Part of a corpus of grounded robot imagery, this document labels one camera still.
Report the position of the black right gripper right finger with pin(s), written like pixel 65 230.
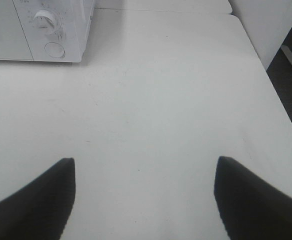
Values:
pixel 249 207

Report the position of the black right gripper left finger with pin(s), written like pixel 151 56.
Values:
pixel 40 210

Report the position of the white round door button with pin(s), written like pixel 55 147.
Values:
pixel 54 50

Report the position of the white microwave door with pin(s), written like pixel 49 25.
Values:
pixel 13 43

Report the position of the white microwave oven body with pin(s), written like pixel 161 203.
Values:
pixel 74 16

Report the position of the white lower timer knob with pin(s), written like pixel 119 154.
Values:
pixel 46 21

